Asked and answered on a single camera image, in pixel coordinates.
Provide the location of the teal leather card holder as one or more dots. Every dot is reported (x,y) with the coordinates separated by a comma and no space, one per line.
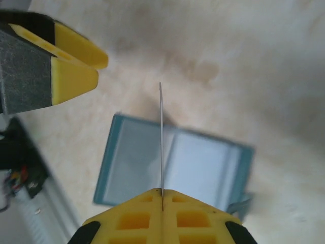
(132,157)

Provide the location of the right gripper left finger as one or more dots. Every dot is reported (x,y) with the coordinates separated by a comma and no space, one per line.
(132,223)

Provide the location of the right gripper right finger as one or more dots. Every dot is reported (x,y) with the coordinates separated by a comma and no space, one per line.
(193,221)

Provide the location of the aluminium mounting rail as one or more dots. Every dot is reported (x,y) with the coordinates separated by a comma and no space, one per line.
(50,216)

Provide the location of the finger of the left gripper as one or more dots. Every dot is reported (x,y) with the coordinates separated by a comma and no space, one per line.
(25,76)
(76,48)

